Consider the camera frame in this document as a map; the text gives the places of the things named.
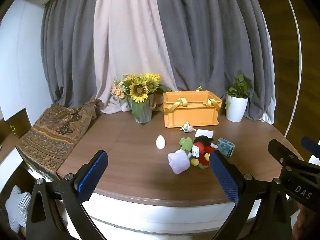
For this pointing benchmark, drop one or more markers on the white ribbed cloth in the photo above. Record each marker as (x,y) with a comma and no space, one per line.
(17,205)

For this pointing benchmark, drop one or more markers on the peach flower bunch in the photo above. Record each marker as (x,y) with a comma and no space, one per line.
(117,91)

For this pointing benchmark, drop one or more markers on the white wardrobe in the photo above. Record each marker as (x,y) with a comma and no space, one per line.
(22,67)

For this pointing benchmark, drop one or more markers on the white sheer curtain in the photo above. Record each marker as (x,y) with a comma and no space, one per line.
(267,118)

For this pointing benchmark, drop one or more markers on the grey ribbed vase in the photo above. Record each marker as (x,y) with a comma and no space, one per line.
(144,116)

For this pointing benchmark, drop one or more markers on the white egg-shaped sponge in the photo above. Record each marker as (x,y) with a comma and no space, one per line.
(160,142)

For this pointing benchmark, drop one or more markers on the orange plastic crate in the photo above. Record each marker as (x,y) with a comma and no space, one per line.
(190,117)

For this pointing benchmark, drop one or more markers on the red fluffy plush toy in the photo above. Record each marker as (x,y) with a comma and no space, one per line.
(202,152)

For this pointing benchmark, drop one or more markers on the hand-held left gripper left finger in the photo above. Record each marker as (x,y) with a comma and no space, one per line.
(92,176)

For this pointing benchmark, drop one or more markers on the patterned brown cloth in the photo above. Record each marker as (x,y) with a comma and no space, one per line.
(50,135)

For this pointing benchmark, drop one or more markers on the person's right hand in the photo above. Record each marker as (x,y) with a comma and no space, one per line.
(301,217)

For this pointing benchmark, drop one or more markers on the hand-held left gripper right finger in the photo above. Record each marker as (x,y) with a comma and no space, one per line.
(225,177)

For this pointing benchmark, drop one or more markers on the small pastel crumpled toy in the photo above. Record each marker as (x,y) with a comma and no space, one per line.
(188,127)

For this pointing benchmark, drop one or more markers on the lavender fluffy cloth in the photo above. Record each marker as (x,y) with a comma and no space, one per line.
(178,162)

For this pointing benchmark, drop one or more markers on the white potted green plant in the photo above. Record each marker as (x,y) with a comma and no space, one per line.
(236,110)

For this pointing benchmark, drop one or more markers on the white folded cloth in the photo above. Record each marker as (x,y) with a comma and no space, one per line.
(203,133)

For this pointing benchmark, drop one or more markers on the narrow grey curtain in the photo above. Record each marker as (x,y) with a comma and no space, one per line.
(67,55)

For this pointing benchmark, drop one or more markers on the wide grey curtain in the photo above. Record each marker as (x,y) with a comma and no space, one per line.
(212,42)

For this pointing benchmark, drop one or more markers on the sunflower bouquet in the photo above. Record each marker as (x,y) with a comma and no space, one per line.
(138,91)

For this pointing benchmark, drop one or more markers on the pale pink curtain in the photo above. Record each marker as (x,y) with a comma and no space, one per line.
(125,50)

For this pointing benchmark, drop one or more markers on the blue tissue packet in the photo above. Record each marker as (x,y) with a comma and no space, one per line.
(226,147)

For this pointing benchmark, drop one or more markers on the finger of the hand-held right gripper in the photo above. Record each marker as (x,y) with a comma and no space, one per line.
(282,152)
(311,145)

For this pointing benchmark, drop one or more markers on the green plush toy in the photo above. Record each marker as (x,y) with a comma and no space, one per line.
(186,143)

